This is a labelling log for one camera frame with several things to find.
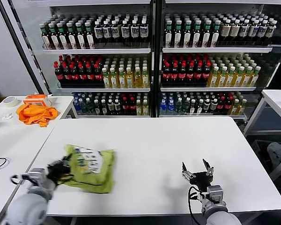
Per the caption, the orange and white box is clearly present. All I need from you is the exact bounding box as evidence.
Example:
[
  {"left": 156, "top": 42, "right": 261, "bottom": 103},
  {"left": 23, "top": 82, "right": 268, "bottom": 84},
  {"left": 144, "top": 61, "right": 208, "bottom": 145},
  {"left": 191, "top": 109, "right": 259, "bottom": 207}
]
[{"left": 23, "top": 94, "right": 53, "bottom": 107}]

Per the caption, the dark bottle green cap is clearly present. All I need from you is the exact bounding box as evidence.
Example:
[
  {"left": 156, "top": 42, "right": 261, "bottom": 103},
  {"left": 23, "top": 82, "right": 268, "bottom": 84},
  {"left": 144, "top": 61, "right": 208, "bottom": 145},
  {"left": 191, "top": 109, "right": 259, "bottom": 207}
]
[
  {"left": 164, "top": 20, "right": 174, "bottom": 48},
  {"left": 202, "top": 20, "right": 212, "bottom": 48},
  {"left": 193, "top": 20, "right": 202, "bottom": 48},
  {"left": 174, "top": 20, "right": 183, "bottom": 48},
  {"left": 85, "top": 22, "right": 96, "bottom": 49},
  {"left": 67, "top": 22, "right": 79, "bottom": 50},
  {"left": 58, "top": 22, "right": 70, "bottom": 50},
  {"left": 41, "top": 23, "right": 52, "bottom": 50},
  {"left": 49, "top": 23, "right": 61, "bottom": 50},
  {"left": 183, "top": 20, "right": 192, "bottom": 48},
  {"left": 211, "top": 20, "right": 222, "bottom": 48},
  {"left": 76, "top": 22, "right": 87, "bottom": 50}
]

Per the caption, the white side table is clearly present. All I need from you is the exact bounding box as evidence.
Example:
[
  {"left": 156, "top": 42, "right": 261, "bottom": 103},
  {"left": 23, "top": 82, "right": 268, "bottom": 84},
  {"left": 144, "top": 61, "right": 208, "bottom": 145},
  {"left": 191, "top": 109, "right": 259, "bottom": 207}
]
[
  {"left": 243, "top": 90, "right": 281, "bottom": 182},
  {"left": 0, "top": 95, "right": 79, "bottom": 225}
]

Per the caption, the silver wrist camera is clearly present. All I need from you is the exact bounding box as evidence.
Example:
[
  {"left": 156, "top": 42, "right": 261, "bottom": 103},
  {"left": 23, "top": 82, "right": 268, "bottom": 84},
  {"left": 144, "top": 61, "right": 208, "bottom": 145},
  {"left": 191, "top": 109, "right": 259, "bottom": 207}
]
[
  {"left": 25, "top": 167, "right": 50, "bottom": 186},
  {"left": 201, "top": 185, "right": 225, "bottom": 207}
]

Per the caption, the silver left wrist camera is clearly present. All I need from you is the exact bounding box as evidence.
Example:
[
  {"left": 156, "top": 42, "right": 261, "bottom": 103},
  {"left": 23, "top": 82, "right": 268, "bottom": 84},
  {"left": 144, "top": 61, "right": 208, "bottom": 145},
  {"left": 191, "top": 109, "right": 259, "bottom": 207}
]
[{"left": 25, "top": 167, "right": 50, "bottom": 186}]

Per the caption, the cola bottle red cap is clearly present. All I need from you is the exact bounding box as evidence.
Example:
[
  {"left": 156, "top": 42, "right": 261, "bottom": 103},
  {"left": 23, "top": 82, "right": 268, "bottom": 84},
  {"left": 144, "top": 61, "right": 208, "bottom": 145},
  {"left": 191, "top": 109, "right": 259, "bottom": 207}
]
[
  {"left": 163, "top": 62, "right": 171, "bottom": 84},
  {"left": 94, "top": 63, "right": 104, "bottom": 85},
  {"left": 70, "top": 63, "right": 80, "bottom": 85},
  {"left": 224, "top": 96, "right": 234, "bottom": 113},
  {"left": 202, "top": 62, "right": 212, "bottom": 84},
  {"left": 86, "top": 63, "right": 96, "bottom": 85},
  {"left": 129, "top": 97, "right": 137, "bottom": 115},
  {"left": 186, "top": 62, "right": 196, "bottom": 84},
  {"left": 79, "top": 63, "right": 88, "bottom": 85},
  {"left": 62, "top": 62, "right": 72, "bottom": 85},
  {"left": 217, "top": 96, "right": 225, "bottom": 113},
  {"left": 170, "top": 62, "right": 180, "bottom": 84},
  {"left": 122, "top": 97, "right": 130, "bottom": 115},
  {"left": 179, "top": 62, "right": 187, "bottom": 84},
  {"left": 195, "top": 62, "right": 204, "bottom": 84},
  {"left": 54, "top": 61, "right": 64, "bottom": 85}
]

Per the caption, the light green t-shirt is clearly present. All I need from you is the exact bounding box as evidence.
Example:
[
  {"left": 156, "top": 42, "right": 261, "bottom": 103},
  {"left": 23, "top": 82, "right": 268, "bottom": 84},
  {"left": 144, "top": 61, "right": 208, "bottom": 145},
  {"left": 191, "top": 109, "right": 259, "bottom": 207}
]
[{"left": 60, "top": 144, "right": 117, "bottom": 195}]

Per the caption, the grey bag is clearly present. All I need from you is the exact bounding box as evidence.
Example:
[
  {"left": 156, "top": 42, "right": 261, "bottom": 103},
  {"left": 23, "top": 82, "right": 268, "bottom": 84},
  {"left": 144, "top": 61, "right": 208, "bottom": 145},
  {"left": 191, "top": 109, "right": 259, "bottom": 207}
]
[{"left": 266, "top": 142, "right": 281, "bottom": 171}]

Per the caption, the white beverage cabinet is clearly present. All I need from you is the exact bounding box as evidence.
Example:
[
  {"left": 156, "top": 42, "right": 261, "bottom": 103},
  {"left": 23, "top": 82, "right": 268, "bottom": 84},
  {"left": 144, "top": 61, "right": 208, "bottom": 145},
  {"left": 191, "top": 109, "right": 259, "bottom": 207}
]
[
  {"left": 43, "top": 0, "right": 155, "bottom": 119},
  {"left": 155, "top": 0, "right": 281, "bottom": 121}
]

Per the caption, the large white work table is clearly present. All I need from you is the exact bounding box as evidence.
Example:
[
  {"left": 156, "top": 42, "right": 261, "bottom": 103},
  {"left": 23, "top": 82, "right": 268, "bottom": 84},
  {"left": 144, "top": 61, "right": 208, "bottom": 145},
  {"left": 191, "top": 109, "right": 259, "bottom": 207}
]
[{"left": 8, "top": 116, "right": 281, "bottom": 225}]

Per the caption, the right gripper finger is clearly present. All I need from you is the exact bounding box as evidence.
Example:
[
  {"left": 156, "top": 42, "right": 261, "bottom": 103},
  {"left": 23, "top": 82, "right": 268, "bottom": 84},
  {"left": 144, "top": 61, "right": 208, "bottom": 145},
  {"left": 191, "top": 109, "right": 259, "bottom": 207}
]
[
  {"left": 202, "top": 158, "right": 215, "bottom": 177},
  {"left": 181, "top": 161, "right": 197, "bottom": 181}
]

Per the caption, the dark bottle beige label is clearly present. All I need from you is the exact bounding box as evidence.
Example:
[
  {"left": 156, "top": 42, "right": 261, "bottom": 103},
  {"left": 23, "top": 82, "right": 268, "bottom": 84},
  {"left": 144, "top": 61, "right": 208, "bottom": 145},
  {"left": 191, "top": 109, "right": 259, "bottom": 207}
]
[
  {"left": 221, "top": 20, "right": 232, "bottom": 43},
  {"left": 230, "top": 20, "right": 241, "bottom": 43}
]

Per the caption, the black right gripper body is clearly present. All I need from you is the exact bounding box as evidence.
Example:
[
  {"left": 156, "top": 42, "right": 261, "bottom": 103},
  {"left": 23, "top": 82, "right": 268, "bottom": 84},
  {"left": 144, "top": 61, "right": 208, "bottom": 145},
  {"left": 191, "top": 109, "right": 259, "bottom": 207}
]
[{"left": 190, "top": 171, "right": 214, "bottom": 191}]

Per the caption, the crumpled orange cloth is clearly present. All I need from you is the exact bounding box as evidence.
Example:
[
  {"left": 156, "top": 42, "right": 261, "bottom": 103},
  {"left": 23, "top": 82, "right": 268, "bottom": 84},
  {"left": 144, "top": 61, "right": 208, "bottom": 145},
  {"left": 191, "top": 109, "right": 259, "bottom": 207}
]
[{"left": 16, "top": 104, "right": 59, "bottom": 128}]

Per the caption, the green clear bottle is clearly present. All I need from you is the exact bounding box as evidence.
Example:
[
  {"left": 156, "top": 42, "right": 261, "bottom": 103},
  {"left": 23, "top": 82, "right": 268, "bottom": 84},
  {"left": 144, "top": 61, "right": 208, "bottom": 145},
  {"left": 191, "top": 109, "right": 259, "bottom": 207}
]
[
  {"left": 182, "top": 97, "right": 191, "bottom": 115},
  {"left": 87, "top": 97, "right": 96, "bottom": 114},
  {"left": 81, "top": 97, "right": 89, "bottom": 113},
  {"left": 175, "top": 97, "right": 183, "bottom": 115}
]

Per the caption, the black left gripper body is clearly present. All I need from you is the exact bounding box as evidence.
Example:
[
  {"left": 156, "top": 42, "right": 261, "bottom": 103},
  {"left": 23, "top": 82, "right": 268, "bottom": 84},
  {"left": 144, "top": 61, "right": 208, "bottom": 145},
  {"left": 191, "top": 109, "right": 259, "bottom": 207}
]
[{"left": 47, "top": 159, "right": 74, "bottom": 186}]

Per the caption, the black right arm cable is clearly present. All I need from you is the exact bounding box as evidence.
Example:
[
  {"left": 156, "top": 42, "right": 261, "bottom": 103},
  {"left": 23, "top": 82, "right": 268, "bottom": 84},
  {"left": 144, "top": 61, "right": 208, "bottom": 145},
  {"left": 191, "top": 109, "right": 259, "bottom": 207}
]
[{"left": 188, "top": 186, "right": 204, "bottom": 225}]

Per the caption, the beige tape roll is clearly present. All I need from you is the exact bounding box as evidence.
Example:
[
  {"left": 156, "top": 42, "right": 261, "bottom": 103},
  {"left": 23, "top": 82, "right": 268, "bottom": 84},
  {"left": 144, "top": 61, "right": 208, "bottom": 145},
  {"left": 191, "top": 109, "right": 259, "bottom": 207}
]
[{"left": 3, "top": 97, "right": 21, "bottom": 108}]

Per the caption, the black plastic crate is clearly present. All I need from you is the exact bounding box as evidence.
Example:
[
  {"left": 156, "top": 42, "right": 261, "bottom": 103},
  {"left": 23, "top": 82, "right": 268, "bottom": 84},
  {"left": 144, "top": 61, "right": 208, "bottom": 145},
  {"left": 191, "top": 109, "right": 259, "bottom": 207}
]
[{"left": 251, "top": 140, "right": 281, "bottom": 175}]

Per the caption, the dark bottle blue label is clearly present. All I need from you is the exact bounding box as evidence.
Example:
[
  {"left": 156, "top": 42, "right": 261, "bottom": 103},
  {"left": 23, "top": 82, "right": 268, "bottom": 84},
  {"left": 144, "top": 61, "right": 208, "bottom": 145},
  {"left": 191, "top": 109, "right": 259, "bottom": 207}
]
[
  {"left": 121, "top": 20, "right": 131, "bottom": 44},
  {"left": 103, "top": 21, "right": 112, "bottom": 44},
  {"left": 266, "top": 20, "right": 278, "bottom": 43},
  {"left": 111, "top": 20, "right": 121, "bottom": 44},
  {"left": 249, "top": 20, "right": 260, "bottom": 43},
  {"left": 140, "top": 20, "right": 149, "bottom": 44},
  {"left": 240, "top": 20, "right": 251, "bottom": 43},
  {"left": 94, "top": 21, "right": 104, "bottom": 44},
  {"left": 130, "top": 20, "right": 140, "bottom": 44},
  {"left": 258, "top": 20, "right": 269, "bottom": 43}
]

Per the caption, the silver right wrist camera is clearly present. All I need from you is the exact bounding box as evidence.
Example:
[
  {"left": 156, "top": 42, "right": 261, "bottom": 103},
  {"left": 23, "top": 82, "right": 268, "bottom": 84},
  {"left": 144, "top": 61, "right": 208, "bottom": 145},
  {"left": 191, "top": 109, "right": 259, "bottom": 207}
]
[{"left": 201, "top": 185, "right": 225, "bottom": 207}]

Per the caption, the white cabinet shelf board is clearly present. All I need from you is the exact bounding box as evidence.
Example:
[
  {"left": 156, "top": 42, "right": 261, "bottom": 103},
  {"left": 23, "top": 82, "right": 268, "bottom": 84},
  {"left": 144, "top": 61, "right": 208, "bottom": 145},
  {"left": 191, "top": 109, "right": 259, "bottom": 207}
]
[
  {"left": 57, "top": 88, "right": 151, "bottom": 93},
  {"left": 163, "top": 47, "right": 274, "bottom": 54},
  {"left": 43, "top": 48, "right": 152, "bottom": 55},
  {"left": 161, "top": 87, "right": 257, "bottom": 92},
  {"left": 159, "top": 114, "right": 248, "bottom": 120},
  {"left": 77, "top": 114, "right": 151, "bottom": 118}
]

